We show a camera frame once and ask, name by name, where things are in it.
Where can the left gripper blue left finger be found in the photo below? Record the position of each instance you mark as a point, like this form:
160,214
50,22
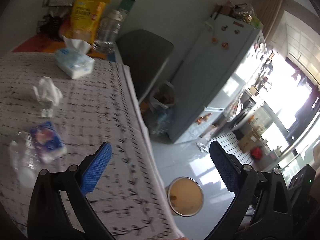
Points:
93,166

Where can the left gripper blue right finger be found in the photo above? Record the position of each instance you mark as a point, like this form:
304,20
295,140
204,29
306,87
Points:
227,166

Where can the blue white wrapper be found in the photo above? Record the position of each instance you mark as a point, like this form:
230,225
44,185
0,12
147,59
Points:
47,142

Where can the crushed clear plastic bottle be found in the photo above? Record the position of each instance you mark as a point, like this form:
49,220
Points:
24,159

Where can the white tissue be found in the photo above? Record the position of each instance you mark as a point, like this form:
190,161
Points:
48,96

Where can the orange trash bin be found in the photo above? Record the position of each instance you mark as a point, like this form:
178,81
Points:
185,197

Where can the cardboard box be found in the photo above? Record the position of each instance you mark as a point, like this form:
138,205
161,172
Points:
249,141

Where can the red bag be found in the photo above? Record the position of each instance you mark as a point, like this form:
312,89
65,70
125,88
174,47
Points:
257,153

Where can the floor mop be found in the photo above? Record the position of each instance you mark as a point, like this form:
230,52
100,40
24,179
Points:
210,133

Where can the patterned tablecloth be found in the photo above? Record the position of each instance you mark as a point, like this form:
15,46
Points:
102,107

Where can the water bottle pack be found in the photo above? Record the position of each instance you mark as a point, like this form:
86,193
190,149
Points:
159,120

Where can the orange carton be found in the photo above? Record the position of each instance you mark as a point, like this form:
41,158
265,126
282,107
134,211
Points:
144,107

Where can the white plastic bag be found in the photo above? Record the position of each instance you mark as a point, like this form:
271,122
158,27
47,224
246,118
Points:
162,96

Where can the light blue refrigerator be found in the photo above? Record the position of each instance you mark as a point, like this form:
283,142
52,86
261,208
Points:
224,60

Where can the grey chair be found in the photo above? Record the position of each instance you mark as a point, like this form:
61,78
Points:
146,54

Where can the clear plastic jar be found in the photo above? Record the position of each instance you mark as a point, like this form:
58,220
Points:
107,32

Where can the yellow snack bag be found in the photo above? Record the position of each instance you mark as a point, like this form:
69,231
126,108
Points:
85,18

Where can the green box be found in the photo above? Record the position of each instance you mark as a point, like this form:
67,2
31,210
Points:
125,8

